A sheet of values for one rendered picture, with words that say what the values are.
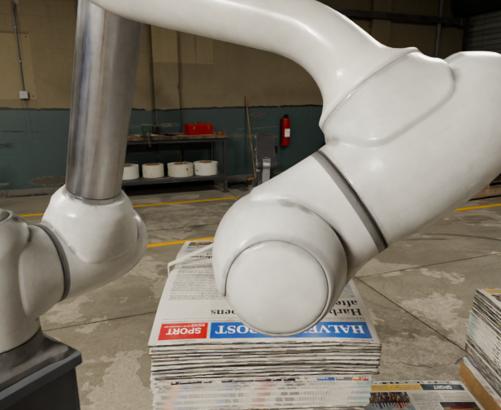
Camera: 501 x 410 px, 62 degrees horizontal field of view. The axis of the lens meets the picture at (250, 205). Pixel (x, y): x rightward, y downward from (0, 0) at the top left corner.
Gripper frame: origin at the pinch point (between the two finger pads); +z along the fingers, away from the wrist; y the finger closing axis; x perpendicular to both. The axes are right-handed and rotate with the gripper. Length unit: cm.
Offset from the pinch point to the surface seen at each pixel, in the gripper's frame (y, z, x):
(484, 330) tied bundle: 29, 13, 47
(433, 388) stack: 45, 17, 40
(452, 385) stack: 45, 18, 45
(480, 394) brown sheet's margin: 43, 12, 47
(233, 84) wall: -93, 667, -28
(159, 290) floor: 112, 244, -70
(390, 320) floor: 112, 197, 96
